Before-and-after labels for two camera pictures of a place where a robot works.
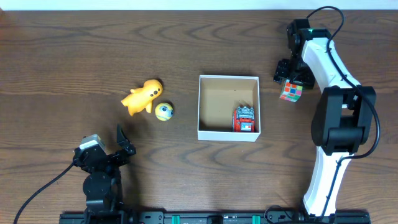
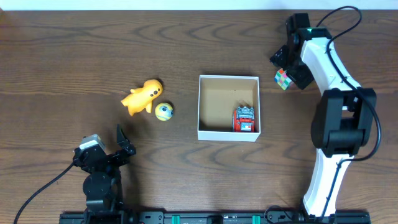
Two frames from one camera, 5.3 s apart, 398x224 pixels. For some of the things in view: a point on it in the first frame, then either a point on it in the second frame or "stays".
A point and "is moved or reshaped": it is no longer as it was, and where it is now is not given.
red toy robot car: [243, 119] stays
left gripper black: [112, 157] stays
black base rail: [216, 217] stays
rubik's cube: [291, 92] is moved or reshaped
